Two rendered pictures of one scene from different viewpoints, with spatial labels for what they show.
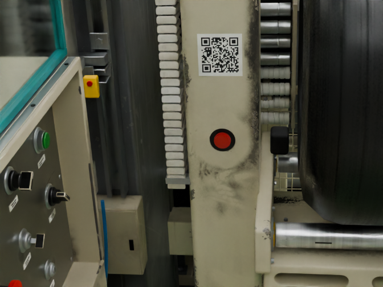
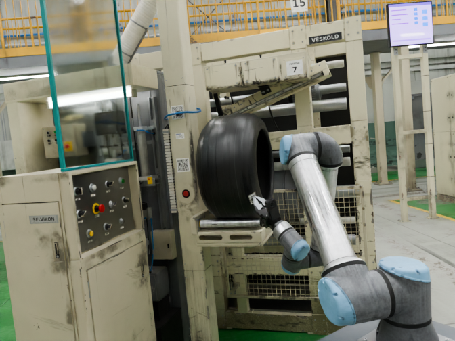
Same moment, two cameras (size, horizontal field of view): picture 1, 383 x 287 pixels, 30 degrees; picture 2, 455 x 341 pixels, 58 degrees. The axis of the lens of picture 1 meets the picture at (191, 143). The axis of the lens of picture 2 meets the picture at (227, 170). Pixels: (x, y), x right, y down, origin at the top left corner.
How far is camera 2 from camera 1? 129 cm
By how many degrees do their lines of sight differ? 24
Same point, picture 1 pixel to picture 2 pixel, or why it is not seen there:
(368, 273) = (227, 233)
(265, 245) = (193, 223)
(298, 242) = (206, 224)
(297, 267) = (206, 233)
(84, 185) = (137, 201)
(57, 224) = (127, 210)
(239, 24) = (187, 155)
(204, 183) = (181, 210)
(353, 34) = (204, 147)
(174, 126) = (172, 190)
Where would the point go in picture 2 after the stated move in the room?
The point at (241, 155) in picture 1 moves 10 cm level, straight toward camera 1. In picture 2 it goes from (191, 198) to (185, 201)
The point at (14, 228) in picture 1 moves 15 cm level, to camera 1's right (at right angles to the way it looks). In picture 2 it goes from (107, 198) to (137, 196)
